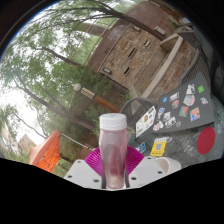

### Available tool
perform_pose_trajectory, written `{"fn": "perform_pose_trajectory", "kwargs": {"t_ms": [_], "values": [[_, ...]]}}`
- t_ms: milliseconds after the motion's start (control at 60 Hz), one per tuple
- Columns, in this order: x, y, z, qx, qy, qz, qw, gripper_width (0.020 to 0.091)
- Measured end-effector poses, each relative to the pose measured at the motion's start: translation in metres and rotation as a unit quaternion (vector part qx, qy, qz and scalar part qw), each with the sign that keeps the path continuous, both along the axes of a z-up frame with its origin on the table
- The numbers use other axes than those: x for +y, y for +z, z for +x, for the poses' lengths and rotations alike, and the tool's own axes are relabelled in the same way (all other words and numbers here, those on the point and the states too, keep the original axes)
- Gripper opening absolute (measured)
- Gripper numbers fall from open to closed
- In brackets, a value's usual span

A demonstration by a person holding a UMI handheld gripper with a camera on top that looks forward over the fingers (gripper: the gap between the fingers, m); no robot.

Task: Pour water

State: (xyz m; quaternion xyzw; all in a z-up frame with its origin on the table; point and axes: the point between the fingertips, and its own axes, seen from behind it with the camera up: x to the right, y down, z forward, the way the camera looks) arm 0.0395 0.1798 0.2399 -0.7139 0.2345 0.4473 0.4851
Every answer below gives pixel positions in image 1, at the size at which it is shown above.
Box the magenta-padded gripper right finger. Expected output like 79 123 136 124
124 146 166 189

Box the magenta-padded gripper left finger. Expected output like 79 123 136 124
63 147 103 190

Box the clear pink white-capped bottle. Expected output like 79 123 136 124
98 113 129 190

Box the blue sticker card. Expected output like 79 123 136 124
134 141 148 154

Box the yellow square card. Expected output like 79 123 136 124
149 137 168 158

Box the orange patio umbrella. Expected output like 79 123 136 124
29 129 94 174

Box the leaning slender tree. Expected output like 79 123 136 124
13 74 98 133

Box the black laptop with stickers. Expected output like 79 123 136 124
150 72 216 135

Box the forked dark-trunk tree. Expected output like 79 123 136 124
46 3 168 43

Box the globe-topped wooden lamp post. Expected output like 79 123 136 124
73 82 122 114

